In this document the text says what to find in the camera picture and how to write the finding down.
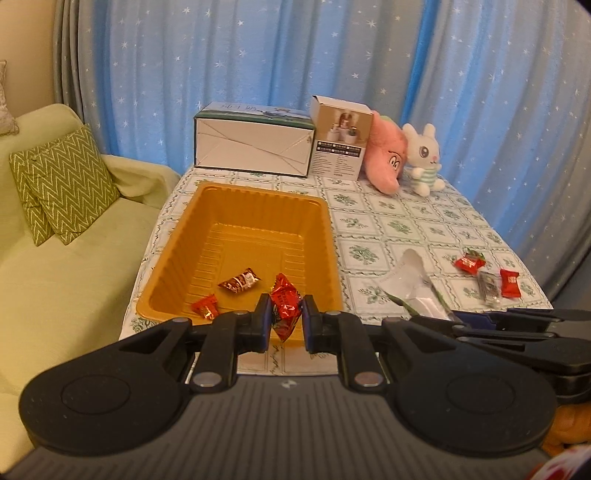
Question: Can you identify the red foil candy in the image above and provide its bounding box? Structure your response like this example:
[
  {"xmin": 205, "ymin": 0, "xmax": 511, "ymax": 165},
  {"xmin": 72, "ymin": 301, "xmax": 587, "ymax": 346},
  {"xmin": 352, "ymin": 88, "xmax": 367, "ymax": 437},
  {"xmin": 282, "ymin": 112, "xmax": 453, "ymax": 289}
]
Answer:
[{"xmin": 190, "ymin": 294, "xmax": 219, "ymax": 321}]

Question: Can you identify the dark red patterned candy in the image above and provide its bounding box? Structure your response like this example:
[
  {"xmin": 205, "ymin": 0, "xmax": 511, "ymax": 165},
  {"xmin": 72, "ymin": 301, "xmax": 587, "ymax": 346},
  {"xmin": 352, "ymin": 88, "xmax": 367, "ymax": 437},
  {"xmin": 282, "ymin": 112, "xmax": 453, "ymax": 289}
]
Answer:
[{"xmin": 218, "ymin": 268, "xmax": 260, "ymax": 294}]

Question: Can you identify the small red candy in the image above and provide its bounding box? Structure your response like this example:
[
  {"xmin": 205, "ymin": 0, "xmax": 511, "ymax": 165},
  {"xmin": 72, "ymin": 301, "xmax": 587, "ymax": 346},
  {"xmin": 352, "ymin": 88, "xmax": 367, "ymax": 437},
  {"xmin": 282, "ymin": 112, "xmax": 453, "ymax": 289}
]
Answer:
[{"xmin": 270, "ymin": 273, "xmax": 301, "ymax": 342}]

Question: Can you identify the red square snack packet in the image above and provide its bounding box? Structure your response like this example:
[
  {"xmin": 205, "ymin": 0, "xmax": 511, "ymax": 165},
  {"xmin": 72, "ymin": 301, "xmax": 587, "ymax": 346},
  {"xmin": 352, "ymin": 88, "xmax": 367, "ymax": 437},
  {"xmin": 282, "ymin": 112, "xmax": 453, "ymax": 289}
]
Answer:
[{"xmin": 499, "ymin": 269, "xmax": 522, "ymax": 299}]

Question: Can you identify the clear sesame snack packet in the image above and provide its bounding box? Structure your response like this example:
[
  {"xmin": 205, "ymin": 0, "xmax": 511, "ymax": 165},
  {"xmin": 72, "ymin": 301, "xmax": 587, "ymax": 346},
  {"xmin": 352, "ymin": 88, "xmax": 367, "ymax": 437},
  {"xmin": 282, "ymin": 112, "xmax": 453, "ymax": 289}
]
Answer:
[{"xmin": 477, "ymin": 271, "xmax": 501, "ymax": 307}]

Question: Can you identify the clear plastic snack wrapper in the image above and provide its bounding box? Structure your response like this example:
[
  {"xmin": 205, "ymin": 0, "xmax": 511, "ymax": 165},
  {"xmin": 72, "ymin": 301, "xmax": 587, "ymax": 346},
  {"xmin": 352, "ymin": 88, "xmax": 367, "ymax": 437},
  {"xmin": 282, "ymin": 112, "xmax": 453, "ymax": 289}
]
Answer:
[{"xmin": 376, "ymin": 249, "xmax": 457, "ymax": 322}]

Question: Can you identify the large red snack packet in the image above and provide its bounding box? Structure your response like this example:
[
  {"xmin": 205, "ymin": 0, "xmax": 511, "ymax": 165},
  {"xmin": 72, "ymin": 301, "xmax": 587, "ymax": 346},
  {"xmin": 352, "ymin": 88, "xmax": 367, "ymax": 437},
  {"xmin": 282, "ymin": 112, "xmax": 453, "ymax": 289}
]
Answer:
[{"xmin": 453, "ymin": 248, "xmax": 486, "ymax": 276}]

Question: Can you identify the person's right hand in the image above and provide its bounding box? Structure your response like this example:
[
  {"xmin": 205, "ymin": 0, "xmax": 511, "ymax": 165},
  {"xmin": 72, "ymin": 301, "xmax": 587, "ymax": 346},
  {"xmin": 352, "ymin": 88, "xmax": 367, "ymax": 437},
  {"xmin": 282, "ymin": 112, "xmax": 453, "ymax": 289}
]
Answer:
[{"xmin": 542, "ymin": 402, "xmax": 591, "ymax": 457}]

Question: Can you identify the orange plastic tray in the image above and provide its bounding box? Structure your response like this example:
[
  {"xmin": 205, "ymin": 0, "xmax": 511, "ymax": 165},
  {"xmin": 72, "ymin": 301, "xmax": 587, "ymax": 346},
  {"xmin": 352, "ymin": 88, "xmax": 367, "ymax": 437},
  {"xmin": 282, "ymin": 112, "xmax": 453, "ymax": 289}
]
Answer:
[{"xmin": 136, "ymin": 181, "xmax": 342, "ymax": 324}]

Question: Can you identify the floral white tablecloth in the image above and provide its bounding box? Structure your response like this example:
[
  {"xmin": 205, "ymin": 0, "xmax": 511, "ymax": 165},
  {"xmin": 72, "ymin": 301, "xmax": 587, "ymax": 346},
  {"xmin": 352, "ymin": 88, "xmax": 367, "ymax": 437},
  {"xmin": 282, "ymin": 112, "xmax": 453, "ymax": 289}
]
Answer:
[{"xmin": 118, "ymin": 163, "xmax": 554, "ymax": 377}]

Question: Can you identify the light green sofa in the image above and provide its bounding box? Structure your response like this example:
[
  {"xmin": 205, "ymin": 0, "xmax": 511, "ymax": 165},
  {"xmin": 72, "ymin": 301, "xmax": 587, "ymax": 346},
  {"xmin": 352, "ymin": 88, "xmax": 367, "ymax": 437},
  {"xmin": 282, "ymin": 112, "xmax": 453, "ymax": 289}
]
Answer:
[{"xmin": 1, "ymin": 104, "xmax": 180, "ymax": 470}]

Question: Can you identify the pink star plush toy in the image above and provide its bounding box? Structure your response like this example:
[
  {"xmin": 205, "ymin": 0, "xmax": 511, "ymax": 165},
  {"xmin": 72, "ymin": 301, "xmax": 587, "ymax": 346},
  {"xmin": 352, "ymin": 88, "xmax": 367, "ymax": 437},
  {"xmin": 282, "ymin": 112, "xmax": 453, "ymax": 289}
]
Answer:
[{"xmin": 363, "ymin": 111, "xmax": 408, "ymax": 195}]

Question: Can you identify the white flat cardboard box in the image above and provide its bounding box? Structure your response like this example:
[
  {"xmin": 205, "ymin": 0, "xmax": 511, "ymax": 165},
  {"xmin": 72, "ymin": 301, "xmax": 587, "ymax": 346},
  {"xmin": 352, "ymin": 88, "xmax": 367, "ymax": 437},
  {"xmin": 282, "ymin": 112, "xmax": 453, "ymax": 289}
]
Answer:
[{"xmin": 194, "ymin": 102, "xmax": 315, "ymax": 177}]

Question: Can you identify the white bunny plush toy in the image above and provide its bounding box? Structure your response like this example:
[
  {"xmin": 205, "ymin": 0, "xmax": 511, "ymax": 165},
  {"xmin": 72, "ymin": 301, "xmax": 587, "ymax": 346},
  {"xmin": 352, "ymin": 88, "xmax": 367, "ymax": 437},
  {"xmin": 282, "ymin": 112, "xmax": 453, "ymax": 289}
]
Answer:
[{"xmin": 403, "ymin": 123, "xmax": 446, "ymax": 197}]

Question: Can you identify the tall product box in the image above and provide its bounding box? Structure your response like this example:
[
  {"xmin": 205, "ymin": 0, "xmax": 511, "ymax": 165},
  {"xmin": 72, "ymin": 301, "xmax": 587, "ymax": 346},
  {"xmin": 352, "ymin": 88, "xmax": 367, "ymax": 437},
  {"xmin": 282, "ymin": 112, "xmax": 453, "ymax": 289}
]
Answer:
[{"xmin": 310, "ymin": 95, "xmax": 373, "ymax": 180}]

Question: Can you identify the green zigzag cushion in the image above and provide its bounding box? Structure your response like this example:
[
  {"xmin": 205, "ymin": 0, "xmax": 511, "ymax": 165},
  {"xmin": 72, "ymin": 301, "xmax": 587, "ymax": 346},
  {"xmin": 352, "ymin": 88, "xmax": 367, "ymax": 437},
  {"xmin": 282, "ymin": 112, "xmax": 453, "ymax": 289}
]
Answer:
[{"xmin": 8, "ymin": 125, "xmax": 120, "ymax": 246}]

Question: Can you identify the blue star curtain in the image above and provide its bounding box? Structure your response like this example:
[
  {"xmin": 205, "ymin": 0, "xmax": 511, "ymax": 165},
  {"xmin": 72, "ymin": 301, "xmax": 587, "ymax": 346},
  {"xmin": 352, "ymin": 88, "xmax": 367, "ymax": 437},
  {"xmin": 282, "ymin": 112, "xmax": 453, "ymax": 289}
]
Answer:
[{"xmin": 54, "ymin": 1, "xmax": 590, "ymax": 301}]

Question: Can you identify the beige cushion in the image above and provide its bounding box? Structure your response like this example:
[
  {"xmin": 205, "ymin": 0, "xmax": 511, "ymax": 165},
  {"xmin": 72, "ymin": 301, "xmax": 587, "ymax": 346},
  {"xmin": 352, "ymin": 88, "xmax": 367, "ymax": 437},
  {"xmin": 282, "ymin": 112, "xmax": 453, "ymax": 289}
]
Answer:
[{"xmin": 0, "ymin": 60, "xmax": 19, "ymax": 136}]

